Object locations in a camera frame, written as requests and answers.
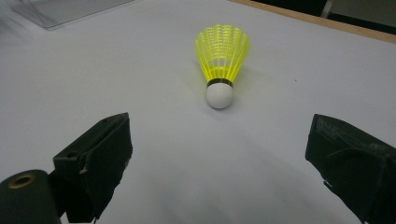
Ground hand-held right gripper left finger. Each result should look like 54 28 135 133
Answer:
51 112 134 224

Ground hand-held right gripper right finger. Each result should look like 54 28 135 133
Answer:
304 113 396 224

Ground yellow plastic shuttlecock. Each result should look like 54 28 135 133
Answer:
194 23 252 110

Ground clear plastic box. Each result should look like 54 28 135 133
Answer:
6 0 134 31

